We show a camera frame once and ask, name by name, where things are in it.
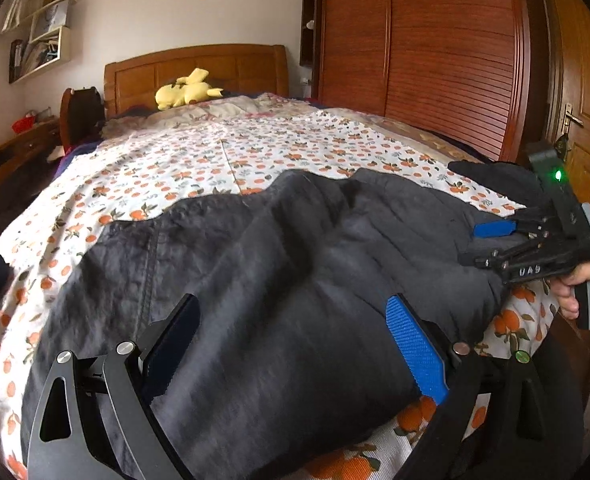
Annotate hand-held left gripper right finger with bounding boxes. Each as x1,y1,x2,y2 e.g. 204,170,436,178
384,292,583,480

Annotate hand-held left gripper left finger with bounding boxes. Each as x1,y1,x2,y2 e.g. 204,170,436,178
25,292,202,480

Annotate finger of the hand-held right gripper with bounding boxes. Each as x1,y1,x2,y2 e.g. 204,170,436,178
457,240,546,272
473,207,556,242

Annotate black jacket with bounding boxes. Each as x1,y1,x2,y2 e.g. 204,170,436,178
20,169,526,480

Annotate black cloth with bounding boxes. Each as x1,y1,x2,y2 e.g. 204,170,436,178
447,159,544,212

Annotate tan bed mat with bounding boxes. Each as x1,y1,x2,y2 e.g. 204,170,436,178
415,127,482,164

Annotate person's dark clothing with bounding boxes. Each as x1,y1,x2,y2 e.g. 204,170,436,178
539,310,590,466

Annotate wooden slatted wardrobe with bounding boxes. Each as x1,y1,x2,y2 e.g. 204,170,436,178
315,0,550,167

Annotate orange floral bedsheet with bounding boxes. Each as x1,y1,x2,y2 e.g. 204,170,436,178
0,105,562,480

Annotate black bag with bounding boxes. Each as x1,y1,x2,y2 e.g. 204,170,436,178
68,89,106,144

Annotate wooden desk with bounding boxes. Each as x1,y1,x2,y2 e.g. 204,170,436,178
0,115,63,257

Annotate yellow plush toy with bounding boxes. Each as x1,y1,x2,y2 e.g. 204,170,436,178
155,67,225,111

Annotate narrow open wooden shelf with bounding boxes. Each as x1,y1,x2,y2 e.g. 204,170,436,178
300,0,324,69

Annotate wooden chair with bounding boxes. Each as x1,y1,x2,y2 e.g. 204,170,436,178
59,87,107,149

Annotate wooden bed headboard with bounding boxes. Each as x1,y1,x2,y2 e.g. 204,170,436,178
104,44,290,117

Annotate black binder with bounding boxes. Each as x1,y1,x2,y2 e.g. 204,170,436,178
8,40,24,84

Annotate white cloth on shelf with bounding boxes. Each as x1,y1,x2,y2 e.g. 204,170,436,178
2,0,41,32

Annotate brass door handle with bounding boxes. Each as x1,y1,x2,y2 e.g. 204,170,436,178
555,104,585,154

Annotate cream wall shelf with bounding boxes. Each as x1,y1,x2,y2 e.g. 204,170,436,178
0,0,78,85

